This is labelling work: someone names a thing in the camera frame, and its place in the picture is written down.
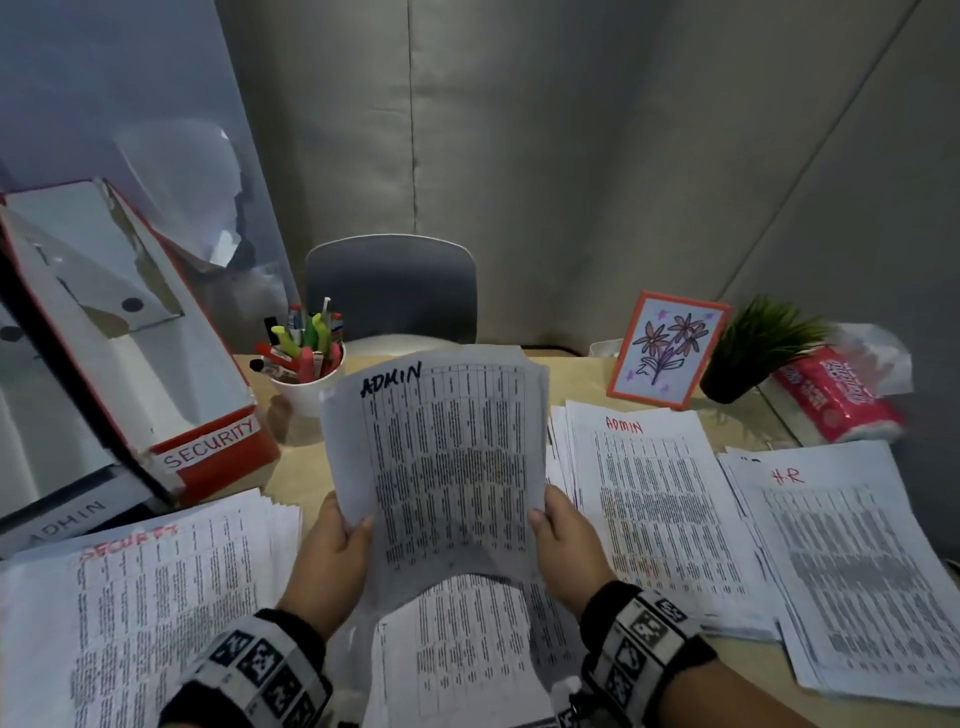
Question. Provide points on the person's left hand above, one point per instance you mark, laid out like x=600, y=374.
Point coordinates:
x=330, y=562

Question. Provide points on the person's right hand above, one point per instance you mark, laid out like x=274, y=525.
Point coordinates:
x=574, y=555

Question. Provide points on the admin paper pile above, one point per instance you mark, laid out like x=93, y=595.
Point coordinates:
x=660, y=502

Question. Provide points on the unsorted paper pile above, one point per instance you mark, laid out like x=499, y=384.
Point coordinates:
x=465, y=652

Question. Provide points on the paper sheet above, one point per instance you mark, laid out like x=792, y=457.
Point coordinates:
x=450, y=465

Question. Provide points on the security paper pile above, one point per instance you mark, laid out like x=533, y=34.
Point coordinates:
x=135, y=600

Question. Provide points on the red security file box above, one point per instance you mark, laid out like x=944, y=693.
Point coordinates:
x=187, y=390

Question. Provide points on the HR paper pile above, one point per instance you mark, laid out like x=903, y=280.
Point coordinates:
x=847, y=562

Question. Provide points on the black admin file box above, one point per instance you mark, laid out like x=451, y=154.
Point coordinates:
x=37, y=450

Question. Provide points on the person's right forearm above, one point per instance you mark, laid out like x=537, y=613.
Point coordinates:
x=735, y=701

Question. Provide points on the black right wristband with markers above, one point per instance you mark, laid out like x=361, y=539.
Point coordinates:
x=645, y=645

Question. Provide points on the black wristband with markers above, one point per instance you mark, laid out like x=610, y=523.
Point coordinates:
x=645, y=645
x=255, y=667

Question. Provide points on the black left wristband with markers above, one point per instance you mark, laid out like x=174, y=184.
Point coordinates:
x=255, y=667

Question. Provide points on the white pen cup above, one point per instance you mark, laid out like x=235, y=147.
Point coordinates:
x=307, y=397

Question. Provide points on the small white container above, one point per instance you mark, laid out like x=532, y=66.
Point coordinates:
x=604, y=349

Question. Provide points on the bunch of coloured markers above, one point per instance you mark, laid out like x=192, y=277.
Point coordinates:
x=300, y=345

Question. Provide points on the orange framed flower drawing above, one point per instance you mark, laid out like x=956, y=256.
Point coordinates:
x=664, y=352

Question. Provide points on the green plant in black pot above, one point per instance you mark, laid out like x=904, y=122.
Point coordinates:
x=727, y=382

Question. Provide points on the grey chair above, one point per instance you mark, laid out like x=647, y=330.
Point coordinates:
x=390, y=292

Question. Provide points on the red white paper towel pack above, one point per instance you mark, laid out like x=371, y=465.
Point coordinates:
x=832, y=397

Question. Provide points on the clear plastic bag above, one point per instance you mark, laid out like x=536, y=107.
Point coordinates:
x=877, y=352

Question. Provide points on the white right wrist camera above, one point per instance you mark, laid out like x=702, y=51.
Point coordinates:
x=570, y=705

